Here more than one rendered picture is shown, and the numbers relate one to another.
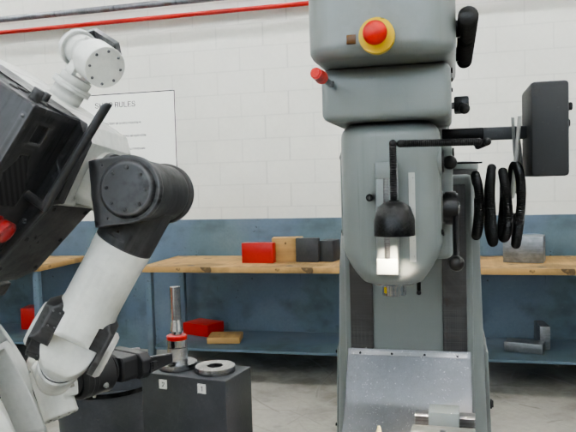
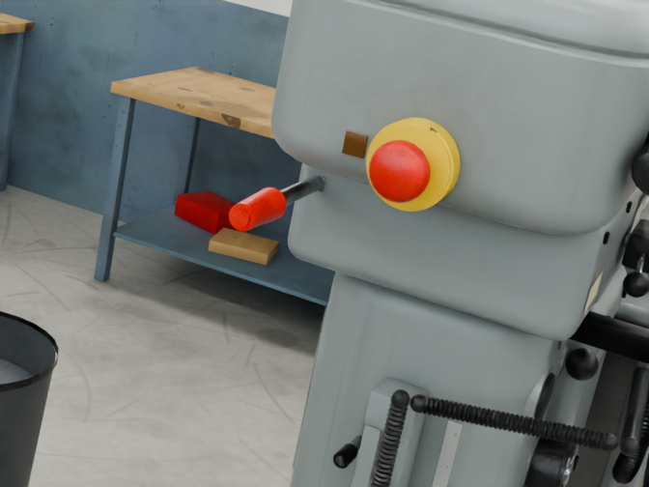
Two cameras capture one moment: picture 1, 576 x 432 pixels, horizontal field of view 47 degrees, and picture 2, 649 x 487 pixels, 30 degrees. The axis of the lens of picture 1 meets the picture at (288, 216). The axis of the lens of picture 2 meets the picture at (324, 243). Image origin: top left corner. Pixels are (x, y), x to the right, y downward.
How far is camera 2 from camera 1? 0.57 m
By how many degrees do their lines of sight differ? 15
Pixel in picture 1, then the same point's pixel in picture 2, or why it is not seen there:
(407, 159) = (454, 392)
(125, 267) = not seen: outside the picture
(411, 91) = (493, 264)
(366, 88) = (394, 221)
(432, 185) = (497, 457)
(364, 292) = not seen: hidden behind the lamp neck
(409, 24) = (500, 157)
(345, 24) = (349, 102)
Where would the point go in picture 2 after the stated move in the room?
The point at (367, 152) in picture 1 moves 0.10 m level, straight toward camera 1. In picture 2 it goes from (372, 343) to (343, 387)
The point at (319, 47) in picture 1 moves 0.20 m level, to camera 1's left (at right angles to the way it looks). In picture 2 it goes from (283, 129) to (12, 69)
